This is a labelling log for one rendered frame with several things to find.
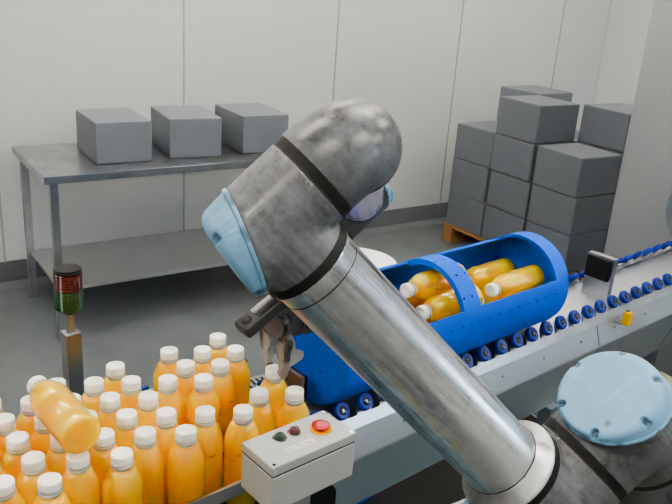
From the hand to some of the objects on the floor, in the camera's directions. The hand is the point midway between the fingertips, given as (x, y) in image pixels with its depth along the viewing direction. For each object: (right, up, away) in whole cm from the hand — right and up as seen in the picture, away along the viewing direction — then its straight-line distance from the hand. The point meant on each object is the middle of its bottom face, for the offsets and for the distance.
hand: (273, 370), depth 165 cm
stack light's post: (-56, -96, +54) cm, 124 cm away
